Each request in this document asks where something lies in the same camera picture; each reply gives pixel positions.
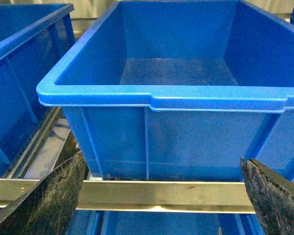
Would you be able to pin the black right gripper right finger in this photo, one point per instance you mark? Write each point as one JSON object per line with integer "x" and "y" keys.
{"x": 271, "y": 195}

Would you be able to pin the empty blue upper bin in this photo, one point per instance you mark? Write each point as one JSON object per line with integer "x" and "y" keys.
{"x": 179, "y": 90}

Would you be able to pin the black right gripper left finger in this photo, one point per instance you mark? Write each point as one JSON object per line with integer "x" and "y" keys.
{"x": 48, "y": 208}

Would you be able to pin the blue lower bin with sticker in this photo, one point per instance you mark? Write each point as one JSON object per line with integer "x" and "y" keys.
{"x": 170, "y": 223}

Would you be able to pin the blue bin with buttons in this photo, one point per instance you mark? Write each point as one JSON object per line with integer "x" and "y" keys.
{"x": 33, "y": 38}

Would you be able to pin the upper steel shelf rail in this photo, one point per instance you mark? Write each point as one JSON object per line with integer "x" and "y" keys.
{"x": 163, "y": 196}

